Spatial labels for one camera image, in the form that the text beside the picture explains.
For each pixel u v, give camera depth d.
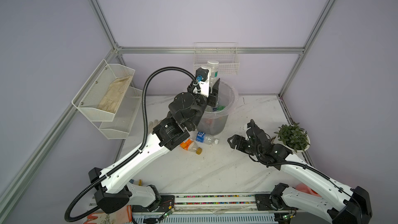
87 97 0.68
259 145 0.57
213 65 0.50
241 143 0.68
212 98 0.50
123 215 0.70
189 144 0.91
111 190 0.37
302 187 0.49
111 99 0.77
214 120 0.83
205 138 0.93
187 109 0.37
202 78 0.42
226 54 1.04
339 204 0.40
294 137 0.76
